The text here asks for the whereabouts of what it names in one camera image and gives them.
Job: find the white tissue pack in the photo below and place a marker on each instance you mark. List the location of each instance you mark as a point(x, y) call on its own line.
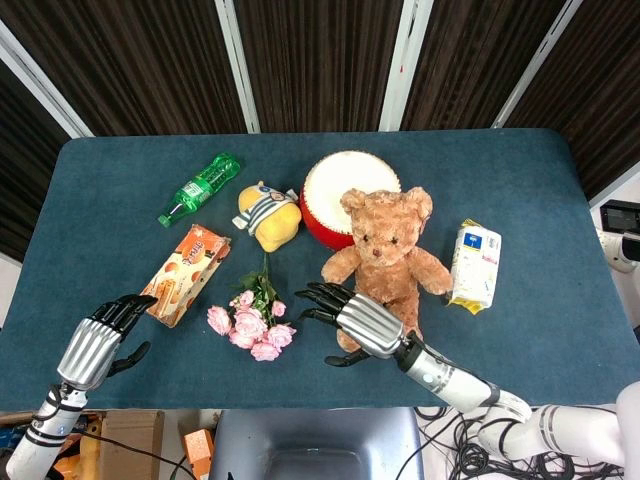
point(475, 270)

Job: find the small orange box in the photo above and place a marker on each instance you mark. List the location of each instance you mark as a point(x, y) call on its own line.
point(199, 447)

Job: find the black camera device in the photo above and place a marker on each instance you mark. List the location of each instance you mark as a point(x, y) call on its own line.
point(620, 216)

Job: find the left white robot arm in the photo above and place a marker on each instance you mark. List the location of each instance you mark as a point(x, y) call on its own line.
point(45, 430)

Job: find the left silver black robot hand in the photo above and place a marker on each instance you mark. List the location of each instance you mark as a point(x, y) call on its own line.
point(90, 345)

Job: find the pink rose bouquet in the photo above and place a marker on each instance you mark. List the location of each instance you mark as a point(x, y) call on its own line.
point(252, 325)

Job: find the brown cardboard box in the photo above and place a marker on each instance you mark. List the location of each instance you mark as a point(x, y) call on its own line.
point(130, 440)

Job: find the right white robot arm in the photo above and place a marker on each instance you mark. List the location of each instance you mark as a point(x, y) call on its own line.
point(460, 382)

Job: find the red drum with white skin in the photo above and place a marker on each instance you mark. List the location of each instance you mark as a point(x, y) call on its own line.
point(345, 175)

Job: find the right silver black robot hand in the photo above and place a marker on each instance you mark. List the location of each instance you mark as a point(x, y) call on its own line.
point(367, 322)

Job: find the blue table cloth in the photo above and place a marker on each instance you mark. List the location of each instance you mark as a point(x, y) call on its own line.
point(540, 350)

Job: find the yellow plush toy striped hat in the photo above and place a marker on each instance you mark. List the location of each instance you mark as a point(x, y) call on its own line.
point(277, 225)

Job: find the dark partition screen white frames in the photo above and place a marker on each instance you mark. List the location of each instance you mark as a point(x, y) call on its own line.
point(150, 60)

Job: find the brown teddy bear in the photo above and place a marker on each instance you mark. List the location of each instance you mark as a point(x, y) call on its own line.
point(387, 250)

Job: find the green plastic soda bottle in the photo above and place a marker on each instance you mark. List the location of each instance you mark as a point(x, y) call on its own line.
point(202, 187)

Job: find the orange biscuit box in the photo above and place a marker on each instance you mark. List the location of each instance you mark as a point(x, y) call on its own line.
point(187, 272)

